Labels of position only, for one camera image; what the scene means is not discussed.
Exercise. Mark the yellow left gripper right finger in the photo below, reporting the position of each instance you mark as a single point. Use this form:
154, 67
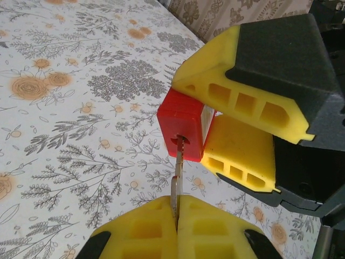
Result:
215, 237

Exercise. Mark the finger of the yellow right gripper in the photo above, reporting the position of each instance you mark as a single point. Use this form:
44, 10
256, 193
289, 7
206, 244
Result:
256, 67
242, 153

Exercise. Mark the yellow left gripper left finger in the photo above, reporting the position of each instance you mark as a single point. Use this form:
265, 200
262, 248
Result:
145, 237

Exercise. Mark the small silver key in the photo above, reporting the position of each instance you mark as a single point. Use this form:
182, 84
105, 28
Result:
178, 167

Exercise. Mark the red padlock with steel shackle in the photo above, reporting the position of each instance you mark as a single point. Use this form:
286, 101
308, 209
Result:
183, 121

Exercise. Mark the floral patterned table cover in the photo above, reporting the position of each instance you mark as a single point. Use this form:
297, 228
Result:
81, 108

